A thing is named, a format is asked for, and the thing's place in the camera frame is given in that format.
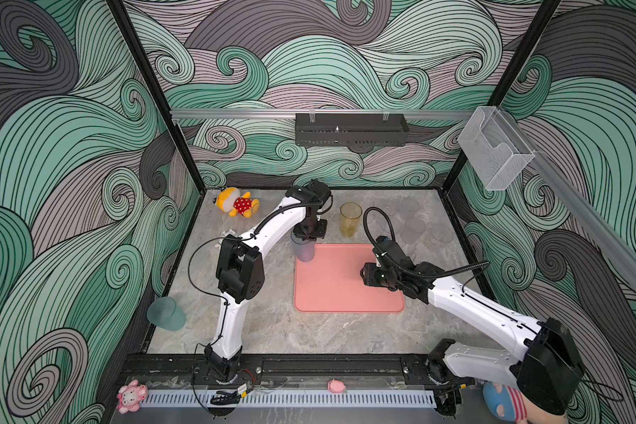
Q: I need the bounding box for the blue textured plastic tumbler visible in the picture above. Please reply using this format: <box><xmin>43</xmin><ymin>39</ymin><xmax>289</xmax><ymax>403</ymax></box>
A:
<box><xmin>291</xmin><ymin>233</ymin><xmax>316</xmax><ymax>263</ymax></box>

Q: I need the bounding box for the yellow plastic tumbler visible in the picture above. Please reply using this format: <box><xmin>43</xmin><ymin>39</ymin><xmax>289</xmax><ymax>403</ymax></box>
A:
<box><xmin>339</xmin><ymin>201</ymin><xmax>363</xmax><ymax>238</ymax></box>

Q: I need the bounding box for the green textured plastic tumbler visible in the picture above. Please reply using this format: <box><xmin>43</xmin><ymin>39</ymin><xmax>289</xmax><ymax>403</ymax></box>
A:
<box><xmin>146</xmin><ymin>296</ymin><xmax>187</xmax><ymax>331</ymax></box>

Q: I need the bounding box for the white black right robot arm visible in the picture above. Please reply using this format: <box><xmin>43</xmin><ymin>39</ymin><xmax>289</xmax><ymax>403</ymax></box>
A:
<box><xmin>360</xmin><ymin>231</ymin><xmax>585</xmax><ymax>416</ymax></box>

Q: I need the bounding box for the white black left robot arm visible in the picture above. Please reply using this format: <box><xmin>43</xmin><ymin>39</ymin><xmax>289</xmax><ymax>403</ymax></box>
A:
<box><xmin>204</xmin><ymin>179</ymin><xmax>332</xmax><ymax>383</ymax></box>

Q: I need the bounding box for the pink plastic tray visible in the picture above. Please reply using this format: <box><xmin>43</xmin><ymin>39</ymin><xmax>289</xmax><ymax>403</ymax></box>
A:
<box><xmin>293</xmin><ymin>244</ymin><xmax>406</xmax><ymax>314</ymax></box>

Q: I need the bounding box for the clear upturned glass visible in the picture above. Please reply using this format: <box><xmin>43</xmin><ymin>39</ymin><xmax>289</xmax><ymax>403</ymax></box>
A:
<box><xmin>431</xmin><ymin>224</ymin><xmax>457</xmax><ymax>244</ymax></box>
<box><xmin>399</xmin><ymin>197</ymin><xmax>420</xmax><ymax>217</ymax></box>
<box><xmin>399</xmin><ymin>237</ymin><xmax>418</xmax><ymax>260</ymax></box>
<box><xmin>403</xmin><ymin>217</ymin><xmax>427</xmax><ymax>238</ymax></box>

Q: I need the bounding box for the white bunny figurine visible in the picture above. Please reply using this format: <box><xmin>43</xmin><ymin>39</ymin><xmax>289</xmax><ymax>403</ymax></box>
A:
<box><xmin>222</xmin><ymin>229</ymin><xmax>238</xmax><ymax>239</ymax></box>

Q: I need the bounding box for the yellow plush duck toy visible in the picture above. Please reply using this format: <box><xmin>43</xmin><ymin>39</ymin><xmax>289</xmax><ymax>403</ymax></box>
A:
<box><xmin>215</xmin><ymin>187</ymin><xmax>260</xmax><ymax>218</ymax></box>

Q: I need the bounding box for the small pink pig toy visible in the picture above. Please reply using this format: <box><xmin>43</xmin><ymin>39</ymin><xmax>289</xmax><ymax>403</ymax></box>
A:
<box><xmin>327</xmin><ymin>379</ymin><xmax>346</xmax><ymax>394</ymax></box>

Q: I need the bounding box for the pig plush striped shirt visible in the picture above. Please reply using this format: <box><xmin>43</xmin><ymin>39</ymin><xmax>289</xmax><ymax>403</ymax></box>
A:
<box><xmin>482</xmin><ymin>383</ymin><xmax>541</xmax><ymax>423</ymax></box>

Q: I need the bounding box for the pink kitty plush toy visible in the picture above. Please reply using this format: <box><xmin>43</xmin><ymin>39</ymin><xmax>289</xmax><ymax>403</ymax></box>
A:
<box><xmin>117</xmin><ymin>380</ymin><xmax>148</xmax><ymax>414</ymax></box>

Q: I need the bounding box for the black wall shelf basket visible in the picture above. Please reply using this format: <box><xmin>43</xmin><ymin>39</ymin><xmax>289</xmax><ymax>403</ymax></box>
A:
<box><xmin>294</xmin><ymin>112</ymin><xmax>410</xmax><ymax>149</ymax></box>

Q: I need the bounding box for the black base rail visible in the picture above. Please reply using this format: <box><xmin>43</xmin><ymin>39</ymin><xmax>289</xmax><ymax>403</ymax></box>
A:
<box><xmin>121</xmin><ymin>352</ymin><xmax>515</xmax><ymax>388</ymax></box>

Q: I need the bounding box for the clear acrylic wall box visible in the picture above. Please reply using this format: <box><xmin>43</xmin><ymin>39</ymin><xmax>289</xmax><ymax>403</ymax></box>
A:
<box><xmin>458</xmin><ymin>106</ymin><xmax>535</xmax><ymax>192</ymax></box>

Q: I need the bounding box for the white slotted cable duct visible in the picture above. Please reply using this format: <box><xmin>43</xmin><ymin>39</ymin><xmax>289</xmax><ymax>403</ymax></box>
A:
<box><xmin>141</xmin><ymin>390</ymin><xmax>436</xmax><ymax>409</ymax></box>

